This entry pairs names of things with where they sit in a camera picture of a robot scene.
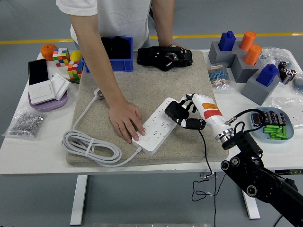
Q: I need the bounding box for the multicoloured puzzle cube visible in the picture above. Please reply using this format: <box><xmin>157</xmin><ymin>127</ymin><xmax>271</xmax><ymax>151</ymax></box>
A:
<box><xmin>52</xmin><ymin>47</ymin><xmax>71</xmax><ymax>68</ymax></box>
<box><xmin>67</xmin><ymin>61</ymin><xmax>84</xmax><ymax>81</ymax></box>

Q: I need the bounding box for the empty clear plastic bag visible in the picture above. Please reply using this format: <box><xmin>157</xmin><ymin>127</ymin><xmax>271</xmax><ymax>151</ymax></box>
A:
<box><xmin>271</xmin><ymin>97</ymin><xmax>303</xmax><ymax>114</ymax></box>

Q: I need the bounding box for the grey block holder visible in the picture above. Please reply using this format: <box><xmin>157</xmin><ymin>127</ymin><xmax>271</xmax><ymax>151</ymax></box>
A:
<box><xmin>231</xmin><ymin>53</ymin><xmax>264</xmax><ymax>84</ymax></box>
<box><xmin>241</xmin><ymin>73</ymin><xmax>282</xmax><ymax>106</ymax></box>
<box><xmin>208</xmin><ymin>41</ymin><xmax>247</xmax><ymax>68</ymax></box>

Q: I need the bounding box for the orange fruit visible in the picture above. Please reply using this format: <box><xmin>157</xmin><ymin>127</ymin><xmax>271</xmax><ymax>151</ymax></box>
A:
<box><xmin>40</xmin><ymin>44</ymin><xmax>57</xmax><ymax>61</ymax></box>

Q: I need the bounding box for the black hanging cable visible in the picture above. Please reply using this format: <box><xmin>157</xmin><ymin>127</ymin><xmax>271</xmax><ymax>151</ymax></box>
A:
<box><xmin>213</xmin><ymin>172</ymin><xmax>217</xmax><ymax>227</ymax></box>

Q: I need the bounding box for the white wall socket plate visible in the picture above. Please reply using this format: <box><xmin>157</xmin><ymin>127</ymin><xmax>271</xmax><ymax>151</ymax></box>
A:
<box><xmin>285</xmin><ymin>110</ymin><xmax>303</xmax><ymax>130</ymax></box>

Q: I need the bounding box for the grey-brown mat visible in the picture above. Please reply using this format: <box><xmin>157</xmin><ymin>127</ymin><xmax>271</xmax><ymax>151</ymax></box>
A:
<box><xmin>66</xmin><ymin>50</ymin><xmax>230</xmax><ymax>168</ymax></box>

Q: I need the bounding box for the white power strip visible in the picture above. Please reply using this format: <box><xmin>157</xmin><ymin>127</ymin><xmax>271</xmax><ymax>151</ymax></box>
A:
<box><xmin>131</xmin><ymin>97</ymin><xmax>187</xmax><ymax>156</ymax></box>

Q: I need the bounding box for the black table control panel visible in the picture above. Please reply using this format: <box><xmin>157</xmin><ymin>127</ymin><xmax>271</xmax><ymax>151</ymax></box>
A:
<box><xmin>276</xmin><ymin>169</ymin><xmax>303</xmax><ymax>175</ymax></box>

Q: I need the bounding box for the small white wall switch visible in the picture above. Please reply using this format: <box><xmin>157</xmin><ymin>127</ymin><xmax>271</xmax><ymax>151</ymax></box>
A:
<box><xmin>51</xmin><ymin>73</ymin><xmax>71</xmax><ymax>102</ymax></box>

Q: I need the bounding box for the black electronic device housing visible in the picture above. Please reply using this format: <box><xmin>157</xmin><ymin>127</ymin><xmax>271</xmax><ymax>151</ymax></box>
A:
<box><xmin>136</xmin><ymin>45</ymin><xmax>193</xmax><ymax>72</ymax></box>

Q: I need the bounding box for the bag of metal nuts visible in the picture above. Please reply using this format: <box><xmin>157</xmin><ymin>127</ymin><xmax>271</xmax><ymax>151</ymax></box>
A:
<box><xmin>1</xmin><ymin>108</ymin><xmax>47</xmax><ymax>141</ymax></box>

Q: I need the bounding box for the green cylinders pile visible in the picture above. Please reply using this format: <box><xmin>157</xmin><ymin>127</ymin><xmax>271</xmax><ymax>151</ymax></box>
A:
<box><xmin>263</xmin><ymin>125</ymin><xmax>289</xmax><ymax>140</ymax></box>

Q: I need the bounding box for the dark brown capacitors row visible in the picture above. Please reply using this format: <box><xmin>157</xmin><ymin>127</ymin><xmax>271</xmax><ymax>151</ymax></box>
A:
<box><xmin>251</xmin><ymin>110</ymin><xmax>287</xmax><ymax>128</ymax></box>

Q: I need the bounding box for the blue plastic bin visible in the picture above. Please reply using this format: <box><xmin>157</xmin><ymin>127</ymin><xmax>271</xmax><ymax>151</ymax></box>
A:
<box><xmin>81</xmin><ymin>36</ymin><xmax>134</xmax><ymax>73</ymax></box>

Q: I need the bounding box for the blue bottle-shaped block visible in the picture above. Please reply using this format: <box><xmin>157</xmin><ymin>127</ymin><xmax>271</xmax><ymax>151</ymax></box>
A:
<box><xmin>218</xmin><ymin>31</ymin><xmax>236</xmax><ymax>52</ymax></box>
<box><xmin>256</xmin><ymin>64</ymin><xmax>280</xmax><ymax>87</ymax></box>

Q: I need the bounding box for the bag of striped resistors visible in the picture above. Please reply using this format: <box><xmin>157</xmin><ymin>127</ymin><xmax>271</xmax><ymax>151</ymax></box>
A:
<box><xmin>207</xmin><ymin>62</ymin><xmax>234</xmax><ymax>90</ymax></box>

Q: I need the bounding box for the large white wall switch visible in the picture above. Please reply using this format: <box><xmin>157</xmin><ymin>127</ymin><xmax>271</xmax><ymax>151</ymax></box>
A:
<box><xmin>28</xmin><ymin>80</ymin><xmax>55</xmax><ymax>105</ymax></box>

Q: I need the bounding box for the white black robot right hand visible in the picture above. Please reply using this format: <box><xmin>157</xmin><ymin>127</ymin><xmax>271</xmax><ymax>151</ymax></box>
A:
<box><xmin>176</xmin><ymin>93</ymin><xmax>230</xmax><ymax>140</ymax></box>

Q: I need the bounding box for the white power cord with plug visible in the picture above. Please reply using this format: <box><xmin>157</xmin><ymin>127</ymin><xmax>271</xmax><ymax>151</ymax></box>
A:
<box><xmin>62</xmin><ymin>87</ymin><xmax>143</xmax><ymax>168</ymax></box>

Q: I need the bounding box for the black fabric bundle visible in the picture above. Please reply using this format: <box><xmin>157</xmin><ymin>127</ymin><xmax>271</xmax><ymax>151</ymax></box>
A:
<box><xmin>100</xmin><ymin>35</ymin><xmax>132</xmax><ymax>60</ymax></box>

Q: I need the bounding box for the black cylinder cells bundle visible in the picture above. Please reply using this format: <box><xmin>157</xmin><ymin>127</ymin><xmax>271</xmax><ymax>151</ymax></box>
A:
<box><xmin>277</xmin><ymin>61</ymin><xmax>298</xmax><ymax>85</ymax></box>

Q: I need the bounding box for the orange cylinder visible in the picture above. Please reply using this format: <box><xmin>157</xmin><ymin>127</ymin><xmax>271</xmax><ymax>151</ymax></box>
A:
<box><xmin>239</xmin><ymin>31</ymin><xmax>257</xmax><ymax>51</ymax></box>
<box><xmin>244</xmin><ymin>44</ymin><xmax>263</xmax><ymax>66</ymax></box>

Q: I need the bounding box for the yellow lemon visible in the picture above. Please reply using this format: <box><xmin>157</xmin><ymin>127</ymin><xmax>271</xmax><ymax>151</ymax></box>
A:
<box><xmin>70</xmin><ymin>50</ymin><xmax>82</xmax><ymax>62</ymax></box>

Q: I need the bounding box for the light blue dish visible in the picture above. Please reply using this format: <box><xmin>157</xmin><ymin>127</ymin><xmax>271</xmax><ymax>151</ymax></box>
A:
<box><xmin>250</xmin><ymin>106</ymin><xmax>295</xmax><ymax>144</ymax></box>

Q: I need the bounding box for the person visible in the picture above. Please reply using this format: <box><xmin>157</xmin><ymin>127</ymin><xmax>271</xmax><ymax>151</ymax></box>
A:
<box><xmin>56</xmin><ymin>0</ymin><xmax>176</xmax><ymax>52</ymax></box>

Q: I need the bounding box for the purple round tray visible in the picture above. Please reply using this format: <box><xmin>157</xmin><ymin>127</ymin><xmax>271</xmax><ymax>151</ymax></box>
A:
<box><xmin>28</xmin><ymin>90</ymin><xmax>69</xmax><ymax>112</ymax></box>

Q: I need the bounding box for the white table leg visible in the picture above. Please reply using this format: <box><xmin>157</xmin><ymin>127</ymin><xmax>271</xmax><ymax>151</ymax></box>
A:
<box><xmin>70</xmin><ymin>175</ymin><xmax>89</xmax><ymax>226</ymax></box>
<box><xmin>241</xmin><ymin>191</ymin><xmax>261</xmax><ymax>220</ymax></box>

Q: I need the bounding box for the person's left hand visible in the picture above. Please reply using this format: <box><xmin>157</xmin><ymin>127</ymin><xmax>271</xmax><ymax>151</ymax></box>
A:
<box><xmin>159</xmin><ymin>42</ymin><xmax>189</xmax><ymax>50</ymax></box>

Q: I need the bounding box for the black smartphone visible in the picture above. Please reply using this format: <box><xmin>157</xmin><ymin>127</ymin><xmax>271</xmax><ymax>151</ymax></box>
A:
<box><xmin>27</xmin><ymin>58</ymin><xmax>50</xmax><ymax>86</ymax></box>

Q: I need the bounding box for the clear bag of small parts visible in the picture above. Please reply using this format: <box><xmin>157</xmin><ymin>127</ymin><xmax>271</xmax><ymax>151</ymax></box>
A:
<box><xmin>259</xmin><ymin>46</ymin><xmax>294</xmax><ymax>69</ymax></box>

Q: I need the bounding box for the person's right hand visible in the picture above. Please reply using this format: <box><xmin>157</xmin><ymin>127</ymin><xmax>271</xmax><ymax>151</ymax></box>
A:
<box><xmin>108</xmin><ymin>98</ymin><xmax>146</xmax><ymax>144</ymax></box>

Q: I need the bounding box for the bag of blue components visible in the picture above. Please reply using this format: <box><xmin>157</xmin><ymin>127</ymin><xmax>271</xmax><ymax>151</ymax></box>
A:
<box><xmin>292</xmin><ymin>72</ymin><xmax>303</xmax><ymax>95</ymax></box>

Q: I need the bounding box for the black plug with cord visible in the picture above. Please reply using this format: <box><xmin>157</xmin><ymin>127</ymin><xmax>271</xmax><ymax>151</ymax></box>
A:
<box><xmin>164</xmin><ymin>101</ymin><xmax>228</xmax><ymax>202</ymax></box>

